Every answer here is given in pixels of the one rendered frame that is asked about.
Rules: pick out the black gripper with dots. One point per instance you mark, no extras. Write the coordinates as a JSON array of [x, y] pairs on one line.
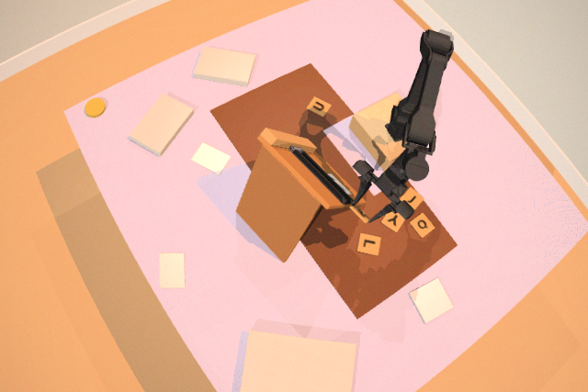
[[367, 177]]

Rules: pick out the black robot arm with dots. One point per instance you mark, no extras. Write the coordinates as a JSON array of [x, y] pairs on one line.
[[413, 120]]

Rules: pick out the orange flat disc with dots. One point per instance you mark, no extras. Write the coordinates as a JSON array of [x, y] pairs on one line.
[[94, 107]]

